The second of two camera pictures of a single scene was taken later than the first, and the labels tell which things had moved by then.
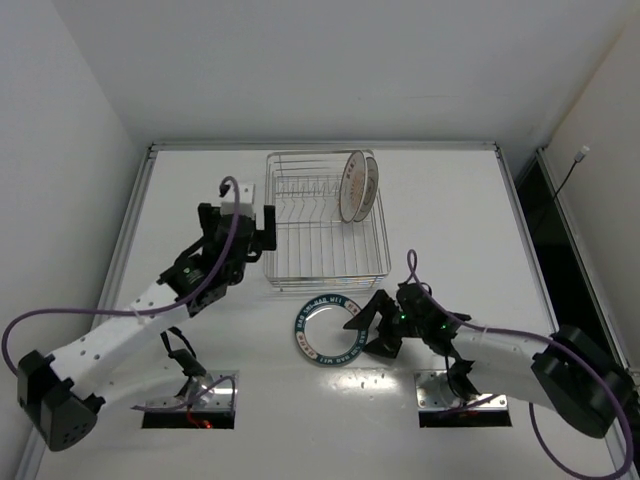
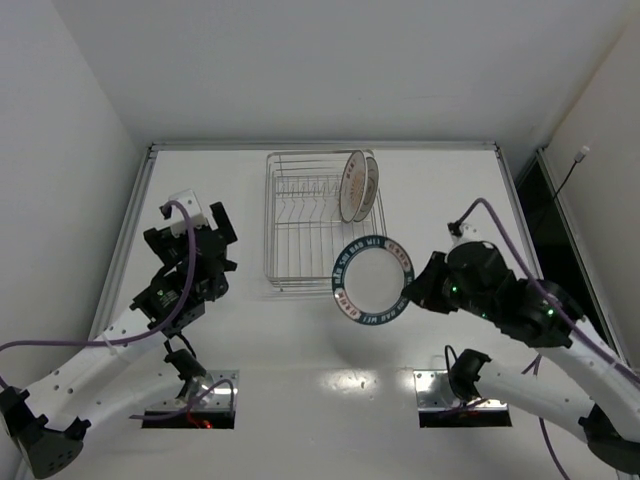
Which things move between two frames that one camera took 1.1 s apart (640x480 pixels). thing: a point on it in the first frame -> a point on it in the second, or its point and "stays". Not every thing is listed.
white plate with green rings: x=371 y=190 stays
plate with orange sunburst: x=353 y=187 stays
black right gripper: x=392 y=319 -> x=431 y=286
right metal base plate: x=434 y=393 stays
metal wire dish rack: x=317 y=249 stays
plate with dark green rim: x=321 y=334 -> x=370 y=278
